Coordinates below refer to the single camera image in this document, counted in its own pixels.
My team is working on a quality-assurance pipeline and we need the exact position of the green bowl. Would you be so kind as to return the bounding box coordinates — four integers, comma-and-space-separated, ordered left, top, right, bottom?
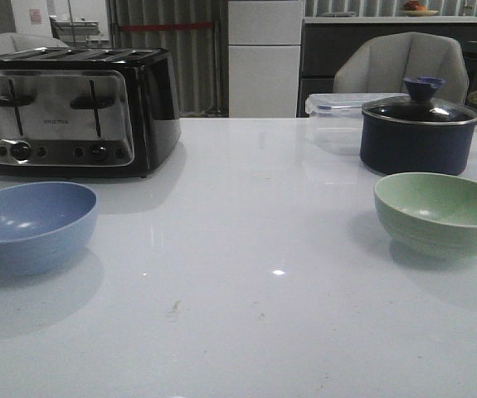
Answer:
374, 172, 477, 259

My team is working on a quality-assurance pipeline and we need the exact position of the blue bowl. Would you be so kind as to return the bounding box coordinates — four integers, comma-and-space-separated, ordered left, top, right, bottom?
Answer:
0, 182, 98, 276

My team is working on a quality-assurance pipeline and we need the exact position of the clear plastic food container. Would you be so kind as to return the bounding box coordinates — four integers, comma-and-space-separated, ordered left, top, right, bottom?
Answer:
305, 93, 406, 155

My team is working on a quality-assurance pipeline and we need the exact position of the white refrigerator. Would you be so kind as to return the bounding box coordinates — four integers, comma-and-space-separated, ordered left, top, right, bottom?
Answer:
228, 1, 304, 119

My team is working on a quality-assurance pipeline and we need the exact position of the dark kitchen counter cabinet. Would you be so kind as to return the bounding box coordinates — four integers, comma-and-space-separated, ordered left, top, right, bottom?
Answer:
297, 16, 477, 117

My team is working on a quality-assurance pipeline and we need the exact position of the red barrier tape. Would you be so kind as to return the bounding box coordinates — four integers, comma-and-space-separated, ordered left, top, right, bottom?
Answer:
119, 22, 214, 32

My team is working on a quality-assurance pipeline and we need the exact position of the black chrome four-slot toaster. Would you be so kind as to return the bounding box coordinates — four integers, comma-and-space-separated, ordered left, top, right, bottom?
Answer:
0, 47, 181, 177

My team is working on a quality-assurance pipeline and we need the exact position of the beige padded chair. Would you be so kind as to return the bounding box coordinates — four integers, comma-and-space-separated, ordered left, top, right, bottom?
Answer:
333, 32, 470, 104

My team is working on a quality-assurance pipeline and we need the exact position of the glass pot lid blue knob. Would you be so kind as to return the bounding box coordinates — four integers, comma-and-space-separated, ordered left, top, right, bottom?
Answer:
362, 76, 477, 125

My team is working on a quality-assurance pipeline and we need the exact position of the dark blue saucepan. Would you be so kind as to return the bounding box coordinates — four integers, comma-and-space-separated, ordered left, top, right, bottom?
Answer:
359, 107, 477, 176

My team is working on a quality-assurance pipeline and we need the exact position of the fruit plate on counter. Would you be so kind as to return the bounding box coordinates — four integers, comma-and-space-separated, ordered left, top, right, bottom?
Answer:
402, 1, 439, 17

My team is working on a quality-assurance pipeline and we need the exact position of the white armchair left background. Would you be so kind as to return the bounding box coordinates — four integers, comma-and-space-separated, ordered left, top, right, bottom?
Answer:
0, 32, 67, 55

